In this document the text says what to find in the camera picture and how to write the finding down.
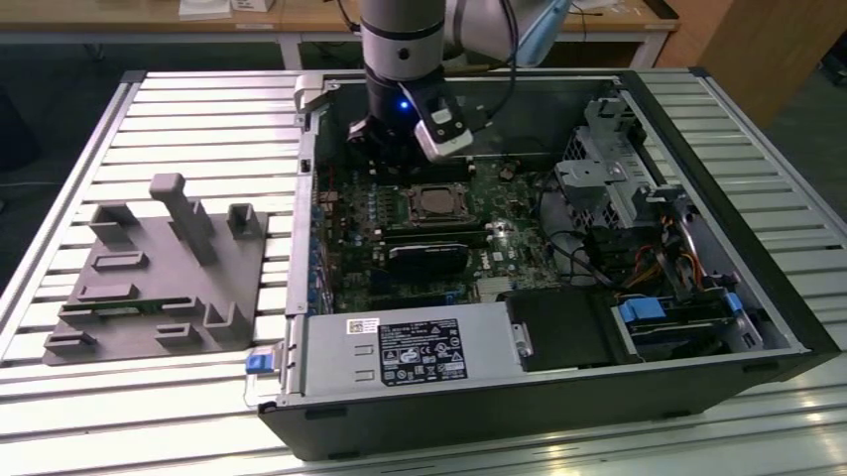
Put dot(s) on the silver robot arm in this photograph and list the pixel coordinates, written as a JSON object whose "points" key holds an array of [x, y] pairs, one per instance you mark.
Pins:
{"points": [[401, 39]]}

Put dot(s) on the round coin battery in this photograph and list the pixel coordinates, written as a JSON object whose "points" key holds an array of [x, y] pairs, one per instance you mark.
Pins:
{"points": [[506, 172]]}

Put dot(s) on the black graphics card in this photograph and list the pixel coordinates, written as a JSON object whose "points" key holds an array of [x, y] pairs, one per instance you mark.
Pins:
{"points": [[427, 258]]}

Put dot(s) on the perforated metal drive cage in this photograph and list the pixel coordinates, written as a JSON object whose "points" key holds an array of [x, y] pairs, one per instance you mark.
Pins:
{"points": [[589, 173]]}

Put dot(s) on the green motherboard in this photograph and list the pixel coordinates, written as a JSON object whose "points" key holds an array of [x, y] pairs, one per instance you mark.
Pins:
{"points": [[523, 248]]}

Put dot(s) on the small white box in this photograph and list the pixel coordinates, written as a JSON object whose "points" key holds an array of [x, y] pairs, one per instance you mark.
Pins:
{"points": [[255, 5]]}

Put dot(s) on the silver chipset heatsink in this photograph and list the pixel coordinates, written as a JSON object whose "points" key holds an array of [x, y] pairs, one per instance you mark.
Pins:
{"points": [[495, 289]]}

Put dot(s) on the grey parts rack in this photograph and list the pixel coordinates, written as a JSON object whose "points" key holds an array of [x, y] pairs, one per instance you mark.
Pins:
{"points": [[166, 277]]}

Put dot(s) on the grey power supply unit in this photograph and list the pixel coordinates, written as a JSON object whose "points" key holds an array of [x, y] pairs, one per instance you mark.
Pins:
{"points": [[331, 357]]}

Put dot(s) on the wooden desk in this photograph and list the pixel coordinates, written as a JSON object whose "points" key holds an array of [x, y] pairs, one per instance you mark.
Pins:
{"points": [[99, 15]]}

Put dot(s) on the blue plastic clip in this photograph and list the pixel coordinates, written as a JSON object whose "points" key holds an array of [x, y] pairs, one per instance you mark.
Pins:
{"points": [[261, 363]]}

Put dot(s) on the blue disk carrier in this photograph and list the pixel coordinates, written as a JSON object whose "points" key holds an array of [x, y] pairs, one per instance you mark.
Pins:
{"points": [[641, 310]]}

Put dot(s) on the green RAM stick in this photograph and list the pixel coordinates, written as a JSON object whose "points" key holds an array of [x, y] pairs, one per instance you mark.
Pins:
{"points": [[126, 308]]}

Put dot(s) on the black bin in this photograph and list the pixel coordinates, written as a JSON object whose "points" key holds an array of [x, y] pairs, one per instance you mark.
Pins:
{"points": [[14, 129]]}

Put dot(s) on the wooden cabinet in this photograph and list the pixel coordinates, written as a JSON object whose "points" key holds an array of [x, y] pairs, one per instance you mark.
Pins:
{"points": [[761, 49]]}

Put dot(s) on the blue plastic latch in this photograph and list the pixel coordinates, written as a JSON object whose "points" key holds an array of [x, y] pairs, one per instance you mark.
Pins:
{"points": [[733, 305]]}

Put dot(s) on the black open PC case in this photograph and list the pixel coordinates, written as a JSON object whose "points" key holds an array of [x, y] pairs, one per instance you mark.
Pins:
{"points": [[530, 421]]}

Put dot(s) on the small black side camera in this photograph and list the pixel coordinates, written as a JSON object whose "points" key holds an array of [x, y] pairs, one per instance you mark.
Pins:
{"points": [[359, 131]]}

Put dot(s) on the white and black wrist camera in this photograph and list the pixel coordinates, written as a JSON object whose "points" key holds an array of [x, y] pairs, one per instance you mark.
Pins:
{"points": [[445, 131]]}

